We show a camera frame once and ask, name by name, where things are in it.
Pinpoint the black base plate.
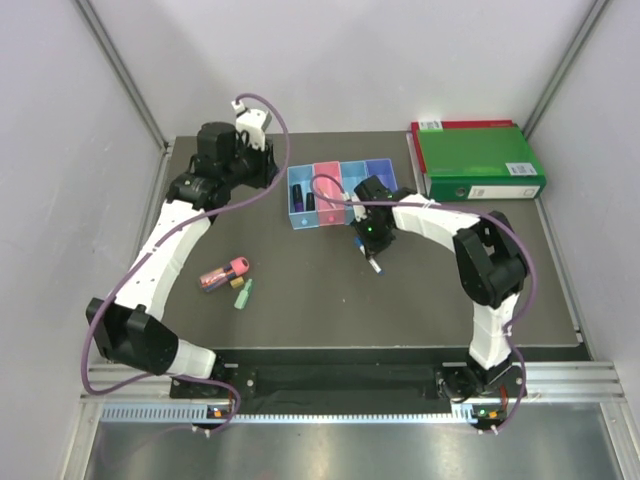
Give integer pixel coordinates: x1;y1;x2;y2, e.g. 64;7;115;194
169;363;528;401

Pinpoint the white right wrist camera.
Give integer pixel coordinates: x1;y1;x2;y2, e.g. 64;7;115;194
342;193;367;222

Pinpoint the left aluminium frame post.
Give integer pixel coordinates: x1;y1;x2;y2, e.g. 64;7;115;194
71;0;169;150

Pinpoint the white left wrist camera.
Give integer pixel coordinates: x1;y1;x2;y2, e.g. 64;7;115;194
231;100;272;151

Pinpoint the white blue marker pen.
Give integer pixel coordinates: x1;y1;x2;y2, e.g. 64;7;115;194
354;237;384;275

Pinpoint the blue cap black highlighter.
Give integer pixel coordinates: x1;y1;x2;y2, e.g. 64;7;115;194
305;192;316;212

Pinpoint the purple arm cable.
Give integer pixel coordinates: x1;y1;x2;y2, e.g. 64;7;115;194
80;92;292;436
309;174;539;436

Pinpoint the small yellow block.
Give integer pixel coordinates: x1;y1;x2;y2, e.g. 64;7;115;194
230;277;244;289

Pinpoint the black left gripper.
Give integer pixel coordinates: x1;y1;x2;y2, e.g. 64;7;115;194
222;131;278;189

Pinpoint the purple drawer box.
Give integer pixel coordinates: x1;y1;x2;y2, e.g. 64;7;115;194
365;158;398;192

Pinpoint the aluminium rail bar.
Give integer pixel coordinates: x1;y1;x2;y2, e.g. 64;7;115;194
79;363;176;404
524;361;626;403

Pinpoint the light blue drawer box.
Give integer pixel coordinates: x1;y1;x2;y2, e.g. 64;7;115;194
287;164;319;230

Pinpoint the purple cap black highlighter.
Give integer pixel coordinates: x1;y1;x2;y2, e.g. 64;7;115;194
291;184;305;213

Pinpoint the aluminium frame post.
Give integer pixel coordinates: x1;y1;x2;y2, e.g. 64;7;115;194
71;0;169;150
523;0;612;139

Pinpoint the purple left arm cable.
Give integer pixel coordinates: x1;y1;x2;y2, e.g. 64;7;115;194
80;92;292;436

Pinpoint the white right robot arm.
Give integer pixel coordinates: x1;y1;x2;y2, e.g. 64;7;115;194
341;176;529;396

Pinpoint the left aluminium rail bar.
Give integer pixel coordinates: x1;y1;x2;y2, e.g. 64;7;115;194
79;363;176;404

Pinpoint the sky blue drawer box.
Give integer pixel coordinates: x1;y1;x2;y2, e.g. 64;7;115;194
340;160;369;198

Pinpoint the pink cap pen tube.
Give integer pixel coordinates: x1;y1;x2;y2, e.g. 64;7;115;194
199;257;250;292

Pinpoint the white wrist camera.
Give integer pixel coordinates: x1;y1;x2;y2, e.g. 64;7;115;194
231;100;272;151
342;193;367;222

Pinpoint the grey slotted cable duct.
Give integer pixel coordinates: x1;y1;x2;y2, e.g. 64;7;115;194
99;403;501;426

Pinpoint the green ring binder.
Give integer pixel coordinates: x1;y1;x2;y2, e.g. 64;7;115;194
412;125;547;202

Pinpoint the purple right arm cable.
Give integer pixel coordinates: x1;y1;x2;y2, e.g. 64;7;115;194
309;174;539;436

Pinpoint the pink drawer box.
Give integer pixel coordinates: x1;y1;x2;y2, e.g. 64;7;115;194
312;160;347;227

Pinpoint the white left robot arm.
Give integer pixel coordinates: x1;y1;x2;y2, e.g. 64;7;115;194
86;113;278;397

